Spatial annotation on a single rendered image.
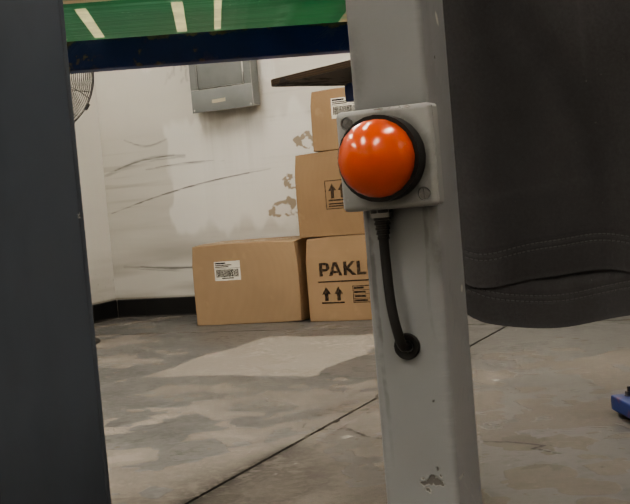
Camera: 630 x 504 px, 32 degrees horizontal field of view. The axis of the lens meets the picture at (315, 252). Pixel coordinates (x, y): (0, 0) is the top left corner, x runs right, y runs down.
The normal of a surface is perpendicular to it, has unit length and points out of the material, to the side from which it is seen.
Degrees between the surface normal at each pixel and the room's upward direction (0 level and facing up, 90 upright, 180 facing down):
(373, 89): 90
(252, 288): 91
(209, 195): 90
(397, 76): 90
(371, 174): 119
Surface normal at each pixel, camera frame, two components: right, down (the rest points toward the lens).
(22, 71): 0.86, -0.05
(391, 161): 0.40, 0.18
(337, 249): -0.40, 0.06
